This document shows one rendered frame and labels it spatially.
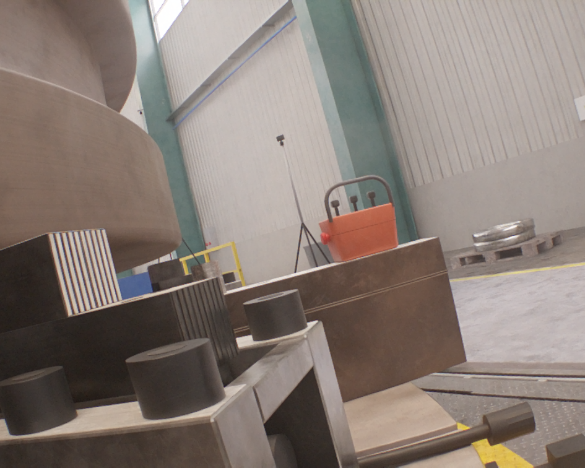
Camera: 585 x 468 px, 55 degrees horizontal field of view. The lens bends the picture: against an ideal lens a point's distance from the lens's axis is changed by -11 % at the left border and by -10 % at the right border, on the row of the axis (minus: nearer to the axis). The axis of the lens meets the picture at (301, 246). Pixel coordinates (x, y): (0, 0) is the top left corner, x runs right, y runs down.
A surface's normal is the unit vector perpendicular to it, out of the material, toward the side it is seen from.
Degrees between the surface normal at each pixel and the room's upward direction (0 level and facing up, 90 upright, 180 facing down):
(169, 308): 90
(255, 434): 90
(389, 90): 90
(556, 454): 0
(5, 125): 90
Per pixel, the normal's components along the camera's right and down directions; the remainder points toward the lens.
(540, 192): -0.84, 0.22
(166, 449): -0.22, 0.07
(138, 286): 0.17, -0.04
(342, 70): 0.48, -0.12
